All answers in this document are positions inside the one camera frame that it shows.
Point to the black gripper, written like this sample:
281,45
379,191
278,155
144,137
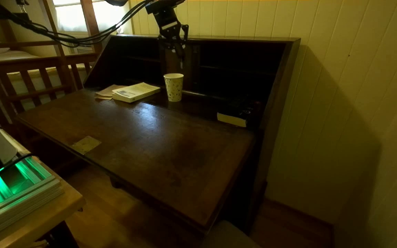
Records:
168,22

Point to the white paper cup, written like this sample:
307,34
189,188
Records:
173,88

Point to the white paperback book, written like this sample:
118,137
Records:
133,92

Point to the brown paper envelope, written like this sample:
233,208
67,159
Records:
103,93

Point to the black box with white label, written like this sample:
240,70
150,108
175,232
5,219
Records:
230,121

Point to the white air conditioner unit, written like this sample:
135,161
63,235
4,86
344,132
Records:
80,45

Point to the dark wooden secretary desk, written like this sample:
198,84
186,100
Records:
161,147

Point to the small paper tag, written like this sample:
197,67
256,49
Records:
85,146

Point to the green lit control box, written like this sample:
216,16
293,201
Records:
19,184

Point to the window with wooden frame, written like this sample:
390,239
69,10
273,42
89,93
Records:
69,16

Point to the wooden slatted frame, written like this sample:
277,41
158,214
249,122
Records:
27,63

